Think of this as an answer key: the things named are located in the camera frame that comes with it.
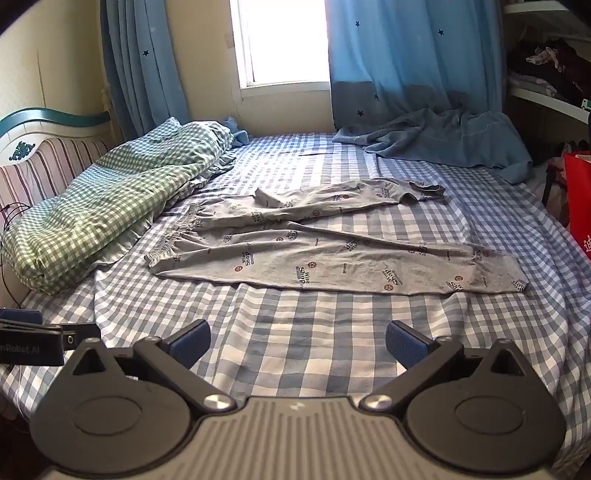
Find grey printed pants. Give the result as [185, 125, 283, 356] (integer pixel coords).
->
[145, 178, 528, 296]

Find blue checkered bed sheet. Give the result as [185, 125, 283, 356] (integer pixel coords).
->
[23, 134, 590, 476]

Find green checkered duvet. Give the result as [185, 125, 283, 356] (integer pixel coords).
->
[1, 118, 235, 295]

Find striped headboard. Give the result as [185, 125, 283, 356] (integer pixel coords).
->
[1, 108, 113, 225]

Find red bag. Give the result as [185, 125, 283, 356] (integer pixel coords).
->
[563, 151, 591, 257]

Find blue curtain left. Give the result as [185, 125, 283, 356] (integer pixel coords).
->
[99, 0, 189, 140]

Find blue star curtain right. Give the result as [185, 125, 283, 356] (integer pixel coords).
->
[325, 1, 532, 184]

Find window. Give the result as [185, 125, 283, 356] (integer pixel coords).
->
[229, 0, 329, 97]

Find white shelf with clothes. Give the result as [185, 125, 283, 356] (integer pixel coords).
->
[502, 1, 590, 124]

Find black cable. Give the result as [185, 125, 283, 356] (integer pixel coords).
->
[0, 202, 31, 308]

